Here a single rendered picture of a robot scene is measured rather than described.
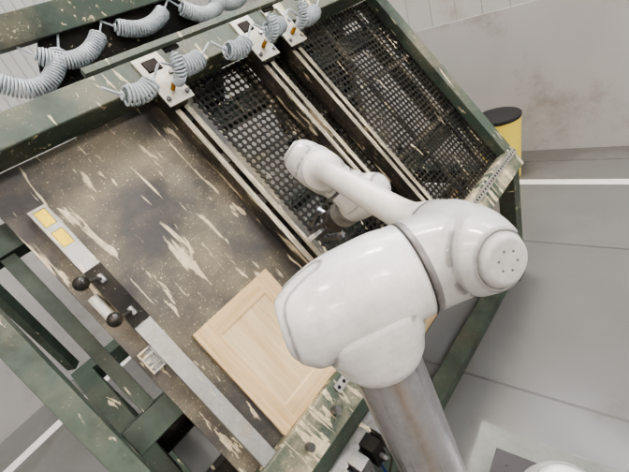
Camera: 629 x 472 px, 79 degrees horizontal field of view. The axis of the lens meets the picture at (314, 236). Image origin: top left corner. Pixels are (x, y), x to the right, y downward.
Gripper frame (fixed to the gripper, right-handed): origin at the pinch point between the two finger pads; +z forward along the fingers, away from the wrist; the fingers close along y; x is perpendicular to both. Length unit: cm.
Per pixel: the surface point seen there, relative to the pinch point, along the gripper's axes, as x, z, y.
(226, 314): 38.7, 6.4, 0.8
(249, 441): 58, 4, -30
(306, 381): 34.5, 6.4, -32.5
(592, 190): -239, 38, -125
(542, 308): -106, 36, -126
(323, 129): -37.2, 1.6, 28.0
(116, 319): 63, -8, 19
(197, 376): 57, 4, -6
